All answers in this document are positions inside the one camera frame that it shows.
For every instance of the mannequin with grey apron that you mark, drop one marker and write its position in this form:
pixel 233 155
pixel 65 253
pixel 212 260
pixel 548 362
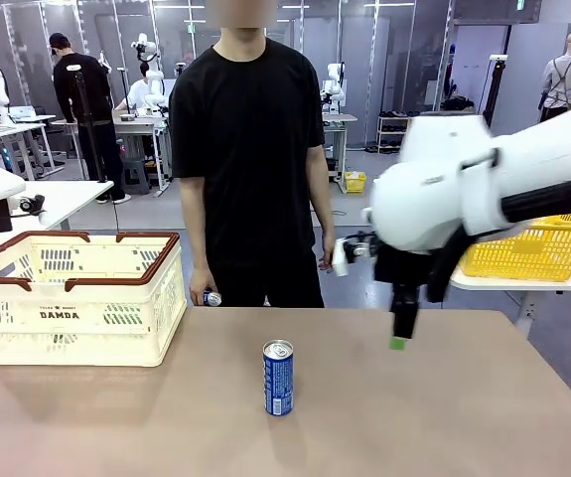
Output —
pixel 563 84

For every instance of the background person black clothes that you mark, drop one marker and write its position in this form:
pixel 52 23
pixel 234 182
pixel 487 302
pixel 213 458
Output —
pixel 79 99

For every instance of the small yellow floor crate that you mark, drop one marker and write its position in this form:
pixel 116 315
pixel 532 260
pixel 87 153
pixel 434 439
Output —
pixel 355 182

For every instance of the long white background desk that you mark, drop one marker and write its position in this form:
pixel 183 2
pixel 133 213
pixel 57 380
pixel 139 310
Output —
pixel 17 130

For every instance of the person's left hand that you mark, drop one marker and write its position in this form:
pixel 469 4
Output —
pixel 328 256

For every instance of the blue drink can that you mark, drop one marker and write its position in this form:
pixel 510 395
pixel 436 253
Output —
pixel 278 382
pixel 213 298

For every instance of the white side table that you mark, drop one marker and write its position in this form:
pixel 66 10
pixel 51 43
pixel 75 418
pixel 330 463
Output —
pixel 66 194

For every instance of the background person white shirt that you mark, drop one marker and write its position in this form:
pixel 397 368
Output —
pixel 136 94

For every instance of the black pole white top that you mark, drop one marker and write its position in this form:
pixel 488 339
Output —
pixel 494 89

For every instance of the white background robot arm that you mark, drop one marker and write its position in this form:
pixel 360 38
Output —
pixel 152 79

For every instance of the white background robot on pedestal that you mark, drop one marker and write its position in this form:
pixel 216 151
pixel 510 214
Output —
pixel 334 82

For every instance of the person's left forearm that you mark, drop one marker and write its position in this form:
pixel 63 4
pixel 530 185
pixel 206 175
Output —
pixel 324 199

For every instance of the yellow plastic shopping basket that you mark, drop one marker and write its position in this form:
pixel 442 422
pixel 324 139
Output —
pixel 538 253

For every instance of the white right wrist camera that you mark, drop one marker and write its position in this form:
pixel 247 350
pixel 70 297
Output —
pixel 342 258

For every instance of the black tripod stand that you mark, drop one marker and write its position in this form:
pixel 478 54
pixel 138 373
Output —
pixel 89 129

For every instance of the person in black t-shirt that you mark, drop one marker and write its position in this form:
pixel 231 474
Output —
pixel 245 149

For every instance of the white shoe rack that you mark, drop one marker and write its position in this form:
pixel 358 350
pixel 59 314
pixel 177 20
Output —
pixel 389 134

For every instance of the white table under yellow basket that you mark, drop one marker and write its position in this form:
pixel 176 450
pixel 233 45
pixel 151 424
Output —
pixel 513 285

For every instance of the person's right hand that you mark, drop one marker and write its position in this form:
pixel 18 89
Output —
pixel 200 283

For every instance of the pile of black bags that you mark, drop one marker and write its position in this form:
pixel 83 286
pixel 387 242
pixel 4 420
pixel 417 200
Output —
pixel 456 104

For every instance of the person's right forearm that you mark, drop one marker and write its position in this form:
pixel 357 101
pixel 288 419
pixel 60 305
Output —
pixel 196 223

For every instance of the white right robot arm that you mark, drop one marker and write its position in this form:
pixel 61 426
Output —
pixel 424 199

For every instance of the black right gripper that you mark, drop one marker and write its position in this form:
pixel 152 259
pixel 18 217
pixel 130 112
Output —
pixel 404 270

